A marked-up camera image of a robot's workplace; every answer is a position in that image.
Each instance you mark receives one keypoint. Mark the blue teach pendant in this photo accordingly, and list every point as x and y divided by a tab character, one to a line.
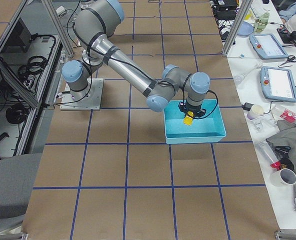
277	84
267	46

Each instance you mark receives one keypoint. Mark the plastic bottle red label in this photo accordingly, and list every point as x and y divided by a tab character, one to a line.
284	113

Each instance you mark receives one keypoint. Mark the lower blue teach pendant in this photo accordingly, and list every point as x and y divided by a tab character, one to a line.
277	84

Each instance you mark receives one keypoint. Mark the green tape rolls stack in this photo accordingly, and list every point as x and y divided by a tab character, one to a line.
261	22

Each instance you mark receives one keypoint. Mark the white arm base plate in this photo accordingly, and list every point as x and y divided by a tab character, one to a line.
88	99

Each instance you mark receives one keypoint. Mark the yellow beetle toy car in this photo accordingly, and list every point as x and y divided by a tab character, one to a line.
188	119

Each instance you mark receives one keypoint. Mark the light blue plastic bin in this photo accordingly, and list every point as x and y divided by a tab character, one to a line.
207	130

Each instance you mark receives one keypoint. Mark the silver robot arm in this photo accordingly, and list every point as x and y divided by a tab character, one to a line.
94	24

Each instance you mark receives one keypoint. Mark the upper blue teach pendant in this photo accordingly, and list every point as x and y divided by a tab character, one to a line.
267	46

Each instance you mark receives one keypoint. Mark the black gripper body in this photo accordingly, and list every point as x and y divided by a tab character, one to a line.
196	110

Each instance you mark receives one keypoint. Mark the white paper cup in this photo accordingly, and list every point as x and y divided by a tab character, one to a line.
255	112

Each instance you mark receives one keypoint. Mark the black scissors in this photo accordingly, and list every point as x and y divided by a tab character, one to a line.
290	58

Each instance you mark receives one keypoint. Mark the white mug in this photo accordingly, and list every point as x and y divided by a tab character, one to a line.
283	177

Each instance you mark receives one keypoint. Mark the blue plate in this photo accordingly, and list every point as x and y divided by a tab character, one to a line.
245	29

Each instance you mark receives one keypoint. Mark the grey chair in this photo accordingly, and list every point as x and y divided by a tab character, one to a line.
17	178

